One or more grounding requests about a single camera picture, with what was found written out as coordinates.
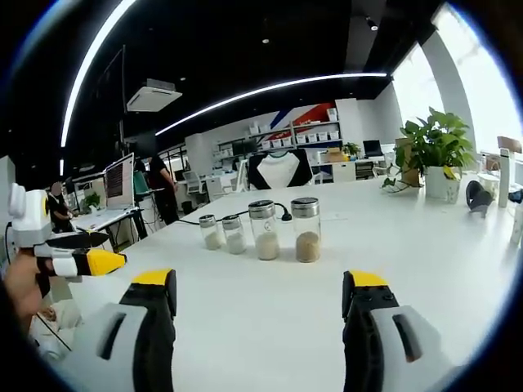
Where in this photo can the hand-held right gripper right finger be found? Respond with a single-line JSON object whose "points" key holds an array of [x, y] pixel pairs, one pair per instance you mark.
{"points": [[392, 339]]}

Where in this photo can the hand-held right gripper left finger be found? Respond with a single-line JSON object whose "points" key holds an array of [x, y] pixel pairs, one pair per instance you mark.
{"points": [[122, 339]]}

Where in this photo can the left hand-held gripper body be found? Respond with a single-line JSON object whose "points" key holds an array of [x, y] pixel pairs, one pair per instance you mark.
{"points": [[28, 218]]}

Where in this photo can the small glass seasoning bottle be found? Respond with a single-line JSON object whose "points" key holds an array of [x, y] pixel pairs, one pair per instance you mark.
{"points": [[235, 237], [211, 233]]}

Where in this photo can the tall seasoning bottle brown filling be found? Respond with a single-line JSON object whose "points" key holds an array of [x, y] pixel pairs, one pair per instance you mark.
{"points": [[306, 232]]}

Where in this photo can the tall seasoning bottle white filling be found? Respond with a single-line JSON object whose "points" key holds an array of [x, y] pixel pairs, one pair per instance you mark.
{"points": [[265, 232]]}

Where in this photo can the person's left hand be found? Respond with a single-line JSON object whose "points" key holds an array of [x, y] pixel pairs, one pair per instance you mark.
{"points": [[22, 286]]}

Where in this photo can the white standing desk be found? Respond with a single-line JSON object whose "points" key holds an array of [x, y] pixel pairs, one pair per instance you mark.
{"points": [[118, 222]]}

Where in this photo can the ceiling air conditioner unit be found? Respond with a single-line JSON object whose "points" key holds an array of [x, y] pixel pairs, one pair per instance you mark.
{"points": [[153, 96]]}

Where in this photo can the black curved device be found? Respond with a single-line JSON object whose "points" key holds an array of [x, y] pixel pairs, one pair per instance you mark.
{"points": [[479, 198]]}

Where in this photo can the long ceiling light strip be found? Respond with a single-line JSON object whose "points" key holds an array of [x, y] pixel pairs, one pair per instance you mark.
{"points": [[265, 96], [90, 61]]}

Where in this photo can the cardboard box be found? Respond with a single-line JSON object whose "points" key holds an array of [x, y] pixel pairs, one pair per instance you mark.
{"points": [[337, 155]]}

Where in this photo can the black computer monitor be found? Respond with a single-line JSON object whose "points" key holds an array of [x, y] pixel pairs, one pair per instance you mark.
{"points": [[372, 148]]}

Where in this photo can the small green plant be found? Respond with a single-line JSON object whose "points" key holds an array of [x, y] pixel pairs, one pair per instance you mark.
{"points": [[351, 149]]}

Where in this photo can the green potted plant white pot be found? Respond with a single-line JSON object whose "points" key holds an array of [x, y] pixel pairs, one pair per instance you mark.
{"points": [[437, 143]]}

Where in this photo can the office chair with white shirt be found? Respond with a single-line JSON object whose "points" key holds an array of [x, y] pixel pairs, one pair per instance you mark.
{"points": [[280, 169]]}

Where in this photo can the shelf with white storage bins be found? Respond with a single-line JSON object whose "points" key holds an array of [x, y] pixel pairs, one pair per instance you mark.
{"points": [[314, 130]]}

